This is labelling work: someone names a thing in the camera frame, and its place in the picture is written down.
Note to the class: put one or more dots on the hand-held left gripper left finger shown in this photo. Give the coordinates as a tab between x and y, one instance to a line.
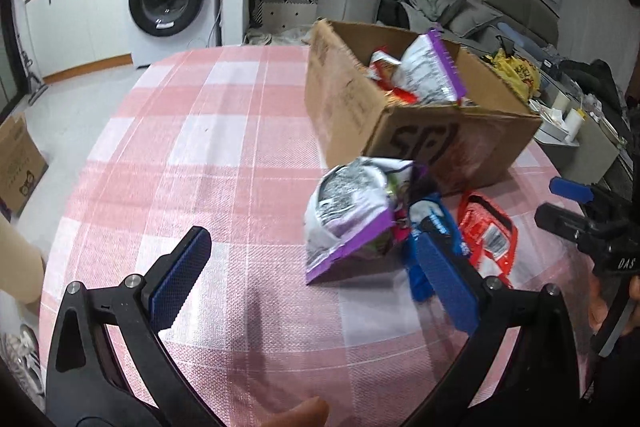
180	277

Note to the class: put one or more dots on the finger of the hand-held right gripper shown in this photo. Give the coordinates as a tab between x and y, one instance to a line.
570	189
557	219

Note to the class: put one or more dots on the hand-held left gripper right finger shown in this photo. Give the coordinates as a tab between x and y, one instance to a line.
445	282

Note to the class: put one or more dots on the red packet with white label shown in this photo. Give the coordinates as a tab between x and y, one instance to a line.
487	232

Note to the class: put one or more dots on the blue cookie packet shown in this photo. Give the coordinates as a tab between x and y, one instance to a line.
430	207

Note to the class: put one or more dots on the purple white snack bag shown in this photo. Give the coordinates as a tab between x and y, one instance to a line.
345	207
430	67

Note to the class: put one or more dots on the red triangular snack bag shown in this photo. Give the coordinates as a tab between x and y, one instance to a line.
400	96

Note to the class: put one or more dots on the brown cardboard box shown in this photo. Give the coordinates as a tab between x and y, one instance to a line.
350	107

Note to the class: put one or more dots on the red snack packet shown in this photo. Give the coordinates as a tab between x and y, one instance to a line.
385	67

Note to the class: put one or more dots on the person's right hand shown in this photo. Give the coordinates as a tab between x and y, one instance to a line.
599	307

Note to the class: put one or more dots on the person's left hand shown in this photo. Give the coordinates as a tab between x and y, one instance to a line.
300	414

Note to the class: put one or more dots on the white coffee table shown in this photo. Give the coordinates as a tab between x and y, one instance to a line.
590	157

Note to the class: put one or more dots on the white cup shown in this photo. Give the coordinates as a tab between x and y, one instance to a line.
575	124

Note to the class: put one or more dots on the white container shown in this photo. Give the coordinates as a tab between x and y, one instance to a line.
550	127

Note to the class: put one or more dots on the yellow plastic bag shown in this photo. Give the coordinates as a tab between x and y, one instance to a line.
520	74

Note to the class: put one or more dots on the pink checked tablecloth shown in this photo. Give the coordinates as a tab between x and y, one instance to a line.
200	132

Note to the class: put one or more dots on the person's leg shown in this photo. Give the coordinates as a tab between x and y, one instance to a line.
20	262

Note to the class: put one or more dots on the grey sneaker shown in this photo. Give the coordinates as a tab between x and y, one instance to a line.
25	357

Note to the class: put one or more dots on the grey pillow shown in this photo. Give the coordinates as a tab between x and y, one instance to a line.
475	22

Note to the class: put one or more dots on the small cardboard box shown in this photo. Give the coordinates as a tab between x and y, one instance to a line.
20	167

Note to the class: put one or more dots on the stick vacuum cleaner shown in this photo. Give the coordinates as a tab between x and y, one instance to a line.
37	92

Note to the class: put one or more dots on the white lower cabinets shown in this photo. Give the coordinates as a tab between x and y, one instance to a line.
80	17

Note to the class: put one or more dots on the black white patterned panel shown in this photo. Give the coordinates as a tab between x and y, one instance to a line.
285	4

